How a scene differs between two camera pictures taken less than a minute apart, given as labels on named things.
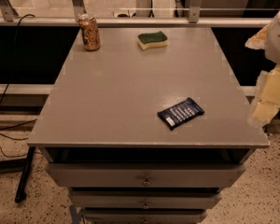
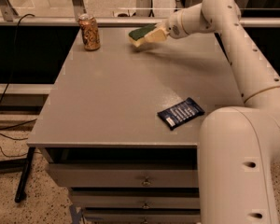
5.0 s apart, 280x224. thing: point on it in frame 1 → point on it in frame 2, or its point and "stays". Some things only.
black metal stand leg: x=21 y=189 stays
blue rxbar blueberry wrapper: x=182 y=113 stays
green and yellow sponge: x=150 y=40 → x=137 y=36
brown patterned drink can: x=91 y=34 stays
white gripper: x=279 y=41 → x=175 y=29
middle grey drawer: x=145 y=198 stays
